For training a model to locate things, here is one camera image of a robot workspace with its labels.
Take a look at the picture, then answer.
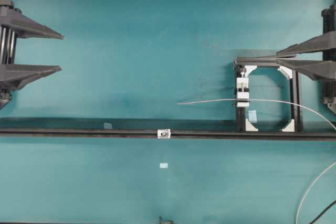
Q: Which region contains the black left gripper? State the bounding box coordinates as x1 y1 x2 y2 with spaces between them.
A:
1 0 64 108

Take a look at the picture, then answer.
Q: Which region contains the blue tape on frame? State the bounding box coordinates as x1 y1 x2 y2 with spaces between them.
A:
248 110 257 123

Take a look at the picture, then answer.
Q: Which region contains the white tape mark on table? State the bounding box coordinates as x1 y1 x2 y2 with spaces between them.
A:
159 163 168 169

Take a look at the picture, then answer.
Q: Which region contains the pale tape on rail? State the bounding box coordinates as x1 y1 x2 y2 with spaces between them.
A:
103 122 113 130

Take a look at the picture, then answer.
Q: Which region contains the silver metal fitting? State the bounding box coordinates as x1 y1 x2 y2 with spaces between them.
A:
157 129 171 139

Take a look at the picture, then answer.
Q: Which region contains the black square frame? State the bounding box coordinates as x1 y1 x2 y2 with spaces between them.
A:
233 55 303 132

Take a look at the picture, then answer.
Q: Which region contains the long black aluminium rail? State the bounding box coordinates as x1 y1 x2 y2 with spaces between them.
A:
1 128 335 141

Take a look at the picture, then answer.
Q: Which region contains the black cable bottom right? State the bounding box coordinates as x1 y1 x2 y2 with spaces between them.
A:
308 201 336 224

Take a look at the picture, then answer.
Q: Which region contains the white wire clamp block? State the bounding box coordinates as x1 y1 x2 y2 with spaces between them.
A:
236 77 249 108

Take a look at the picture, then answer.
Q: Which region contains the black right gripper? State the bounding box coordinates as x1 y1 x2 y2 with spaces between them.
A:
276 5 335 114

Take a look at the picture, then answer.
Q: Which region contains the thin white wire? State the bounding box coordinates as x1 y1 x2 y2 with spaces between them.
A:
176 98 336 224

